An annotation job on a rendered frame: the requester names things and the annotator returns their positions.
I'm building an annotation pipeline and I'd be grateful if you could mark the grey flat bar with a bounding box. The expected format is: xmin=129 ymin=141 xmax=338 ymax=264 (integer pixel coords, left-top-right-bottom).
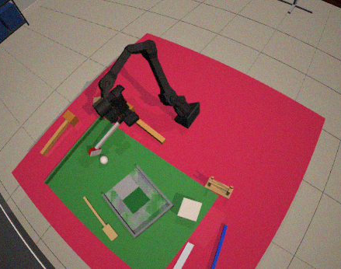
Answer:
xmin=173 ymin=242 xmax=194 ymax=269

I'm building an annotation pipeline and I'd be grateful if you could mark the white ball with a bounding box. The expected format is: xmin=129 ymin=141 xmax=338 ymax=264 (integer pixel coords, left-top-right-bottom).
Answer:
xmin=99 ymin=155 xmax=109 ymax=164

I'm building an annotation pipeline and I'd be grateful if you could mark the beige cube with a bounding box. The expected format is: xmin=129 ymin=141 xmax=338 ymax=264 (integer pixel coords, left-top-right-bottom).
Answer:
xmin=177 ymin=198 xmax=202 ymax=222

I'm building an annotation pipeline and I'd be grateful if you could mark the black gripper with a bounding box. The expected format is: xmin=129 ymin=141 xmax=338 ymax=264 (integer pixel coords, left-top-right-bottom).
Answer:
xmin=113 ymin=99 xmax=139 ymax=127

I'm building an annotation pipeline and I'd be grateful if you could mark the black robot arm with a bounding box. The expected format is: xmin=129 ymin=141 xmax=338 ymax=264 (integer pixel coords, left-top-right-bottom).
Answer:
xmin=92 ymin=40 xmax=194 ymax=123

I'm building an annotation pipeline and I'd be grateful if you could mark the green mat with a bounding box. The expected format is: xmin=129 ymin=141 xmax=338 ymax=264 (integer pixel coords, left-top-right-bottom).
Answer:
xmin=48 ymin=118 xmax=219 ymax=269

